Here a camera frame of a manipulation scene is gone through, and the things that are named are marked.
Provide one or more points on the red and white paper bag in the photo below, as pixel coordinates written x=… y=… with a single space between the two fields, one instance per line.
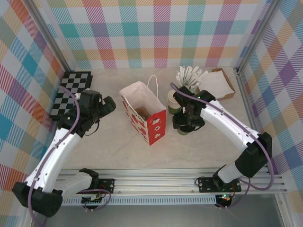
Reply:
x=156 y=127

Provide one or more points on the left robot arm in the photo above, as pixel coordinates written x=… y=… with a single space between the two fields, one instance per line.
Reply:
x=56 y=151

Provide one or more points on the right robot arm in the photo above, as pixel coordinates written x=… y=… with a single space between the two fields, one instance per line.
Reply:
x=225 y=123

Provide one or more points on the stack of paper cups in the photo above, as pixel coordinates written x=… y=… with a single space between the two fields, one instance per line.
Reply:
x=171 y=95

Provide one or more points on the black and grey chessboard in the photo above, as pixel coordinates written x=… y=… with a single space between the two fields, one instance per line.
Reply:
x=71 y=80

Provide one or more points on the paper wrapped straw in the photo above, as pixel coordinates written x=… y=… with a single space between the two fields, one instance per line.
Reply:
x=192 y=75
x=182 y=75
x=179 y=78
x=188 y=75
x=201 y=78
x=196 y=77

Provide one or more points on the white paper napkin stack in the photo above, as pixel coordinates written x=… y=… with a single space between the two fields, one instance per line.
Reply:
x=217 y=82

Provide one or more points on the small circuit board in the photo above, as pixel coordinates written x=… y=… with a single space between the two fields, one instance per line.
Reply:
x=225 y=198
x=93 y=200

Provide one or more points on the aluminium side rail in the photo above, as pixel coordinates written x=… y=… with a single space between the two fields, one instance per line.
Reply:
x=248 y=111

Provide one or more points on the aluminium frame post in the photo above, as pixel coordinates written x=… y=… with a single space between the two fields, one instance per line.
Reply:
x=53 y=40
x=256 y=35

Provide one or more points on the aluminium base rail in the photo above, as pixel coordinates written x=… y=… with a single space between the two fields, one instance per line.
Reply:
x=154 y=183

